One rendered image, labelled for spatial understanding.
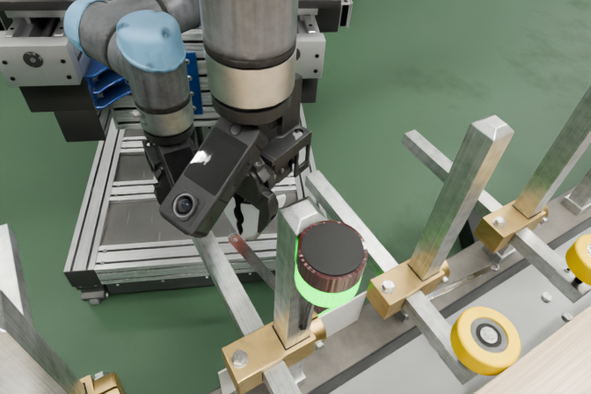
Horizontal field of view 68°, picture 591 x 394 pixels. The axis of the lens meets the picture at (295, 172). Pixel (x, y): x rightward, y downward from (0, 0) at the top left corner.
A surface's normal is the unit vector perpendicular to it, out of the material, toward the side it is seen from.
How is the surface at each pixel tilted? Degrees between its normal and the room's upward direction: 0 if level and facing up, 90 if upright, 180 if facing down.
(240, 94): 90
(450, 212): 90
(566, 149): 90
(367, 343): 0
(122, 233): 0
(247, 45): 90
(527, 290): 0
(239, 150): 33
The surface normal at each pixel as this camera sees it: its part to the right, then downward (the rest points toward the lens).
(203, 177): -0.26, -0.27
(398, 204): 0.05, -0.69
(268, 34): 0.43, 0.67
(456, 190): -0.86, 0.33
